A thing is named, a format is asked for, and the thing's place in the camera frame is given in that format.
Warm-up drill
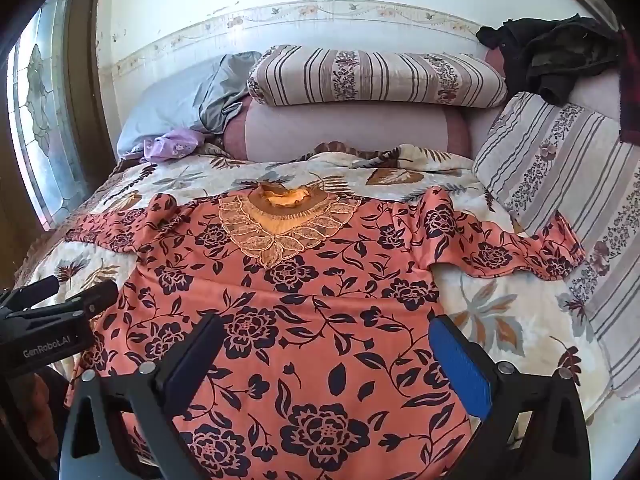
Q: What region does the orange black floral blouse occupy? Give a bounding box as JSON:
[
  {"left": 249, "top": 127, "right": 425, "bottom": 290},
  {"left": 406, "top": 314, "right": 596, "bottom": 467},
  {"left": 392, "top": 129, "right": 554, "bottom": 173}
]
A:
[{"left": 66, "top": 187, "right": 584, "bottom": 479}]

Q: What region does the black clothing pile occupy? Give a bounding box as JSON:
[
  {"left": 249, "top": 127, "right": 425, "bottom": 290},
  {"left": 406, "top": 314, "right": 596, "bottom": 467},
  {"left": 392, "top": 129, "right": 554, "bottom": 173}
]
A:
[{"left": 476, "top": 15, "right": 620, "bottom": 106}]

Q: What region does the lilac floral cloth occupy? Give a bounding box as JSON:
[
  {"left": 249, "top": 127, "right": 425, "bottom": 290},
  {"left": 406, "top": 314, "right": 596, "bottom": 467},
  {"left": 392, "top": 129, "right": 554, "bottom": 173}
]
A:
[{"left": 143, "top": 129, "right": 205, "bottom": 164}]

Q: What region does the stained glass window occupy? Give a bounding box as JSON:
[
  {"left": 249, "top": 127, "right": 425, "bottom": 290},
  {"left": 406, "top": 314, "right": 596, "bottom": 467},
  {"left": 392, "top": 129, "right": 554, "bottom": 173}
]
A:
[{"left": 6, "top": 0, "right": 89, "bottom": 231}]

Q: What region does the grey-blue pillow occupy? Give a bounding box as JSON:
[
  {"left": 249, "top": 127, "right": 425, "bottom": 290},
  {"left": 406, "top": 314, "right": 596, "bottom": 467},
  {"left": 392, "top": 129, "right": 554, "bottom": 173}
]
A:
[{"left": 116, "top": 51, "right": 262, "bottom": 159}]

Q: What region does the pink mauve long pillow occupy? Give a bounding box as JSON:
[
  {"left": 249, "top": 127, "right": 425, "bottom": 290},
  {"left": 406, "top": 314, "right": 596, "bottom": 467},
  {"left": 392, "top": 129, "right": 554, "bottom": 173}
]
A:
[{"left": 222, "top": 98, "right": 471, "bottom": 162}]

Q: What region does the striped floral cushion right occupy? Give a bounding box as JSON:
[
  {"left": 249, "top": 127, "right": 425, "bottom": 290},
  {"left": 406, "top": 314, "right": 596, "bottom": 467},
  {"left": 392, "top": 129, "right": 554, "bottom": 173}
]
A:
[{"left": 474, "top": 92, "right": 639, "bottom": 398}]

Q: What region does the striped floral bolster pillow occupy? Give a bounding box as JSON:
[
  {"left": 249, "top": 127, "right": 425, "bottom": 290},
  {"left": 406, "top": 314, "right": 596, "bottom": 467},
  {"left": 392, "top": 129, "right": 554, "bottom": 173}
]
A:
[{"left": 247, "top": 44, "right": 506, "bottom": 108}]

